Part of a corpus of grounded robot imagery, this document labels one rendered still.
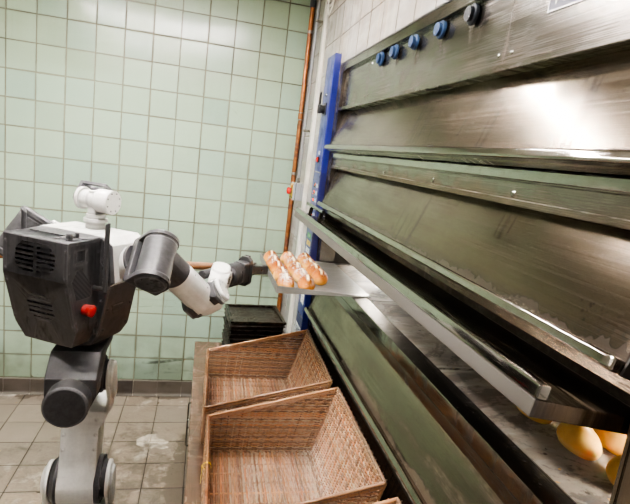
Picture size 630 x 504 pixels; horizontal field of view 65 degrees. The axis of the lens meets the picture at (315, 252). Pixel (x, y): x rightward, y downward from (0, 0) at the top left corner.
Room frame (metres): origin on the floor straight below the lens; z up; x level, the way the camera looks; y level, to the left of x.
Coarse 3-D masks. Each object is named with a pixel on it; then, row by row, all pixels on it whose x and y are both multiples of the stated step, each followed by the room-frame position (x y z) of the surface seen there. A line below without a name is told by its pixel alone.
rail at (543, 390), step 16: (320, 224) 1.82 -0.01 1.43; (336, 240) 1.57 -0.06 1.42; (384, 272) 1.14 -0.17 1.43; (400, 288) 1.03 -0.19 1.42; (416, 304) 0.95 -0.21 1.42; (432, 304) 0.90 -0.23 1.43; (448, 320) 0.82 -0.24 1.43; (464, 336) 0.76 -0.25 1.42; (480, 336) 0.75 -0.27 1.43; (480, 352) 0.71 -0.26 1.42; (496, 352) 0.68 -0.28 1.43; (512, 368) 0.64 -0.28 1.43; (528, 384) 0.60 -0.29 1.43; (544, 384) 0.59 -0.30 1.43
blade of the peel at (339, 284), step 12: (264, 264) 2.10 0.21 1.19; (324, 264) 2.30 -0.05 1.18; (336, 276) 2.09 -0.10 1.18; (348, 276) 2.11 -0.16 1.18; (276, 288) 1.75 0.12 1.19; (288, 288) 1.75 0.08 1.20; (300, 288) 1.76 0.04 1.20; (324, 288) 1.87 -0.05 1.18; (336, 288) 1.89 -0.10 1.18; (348, 288) 1.91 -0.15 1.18; (360, 288) 1.93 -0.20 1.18
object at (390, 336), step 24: (360, 312) 1.68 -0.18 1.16; (384, 336) 1.44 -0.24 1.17; (408, 360) 1.26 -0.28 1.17; (432, 384) 1.12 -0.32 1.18; (456, 408) 1.01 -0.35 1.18; (480, 432) 0.92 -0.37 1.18; (480, 456) 0.89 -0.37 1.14; (504, 456) 0.84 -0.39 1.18; (504, 480) 0.81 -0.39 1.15; (528, 480) 0.77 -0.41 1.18
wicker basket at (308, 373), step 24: (288, 336) 2.28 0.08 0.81; (216, 360) 2.21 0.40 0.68; (240, 360) 2.23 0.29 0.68; (264, 360) 2.26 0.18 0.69; (288, 360) 2.28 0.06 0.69; (312, 360) 2.06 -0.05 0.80; (216, 384) 2.14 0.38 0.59; (240, 384) 2.17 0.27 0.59; (264, 384) 2.21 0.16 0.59; (288, 384) 2.22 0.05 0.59; (312, 384) 1.76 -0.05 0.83; (216, 408) 1.68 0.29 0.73
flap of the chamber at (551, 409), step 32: (352, 256) 1.38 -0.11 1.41; (384, 256) 1.58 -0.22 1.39; (384, 288) 1.11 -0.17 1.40; (416, 288) 1.14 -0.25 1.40; (416, 320) 0.92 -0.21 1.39; (480, 320) 0.98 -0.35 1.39; (512, 352) 0.79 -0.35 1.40; (512, 384) 0.63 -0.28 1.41; (576, 384) 0.70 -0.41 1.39; (544, 416) 0.59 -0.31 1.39; (576, 416) 0.60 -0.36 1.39; (608, 416) 0.61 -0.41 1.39
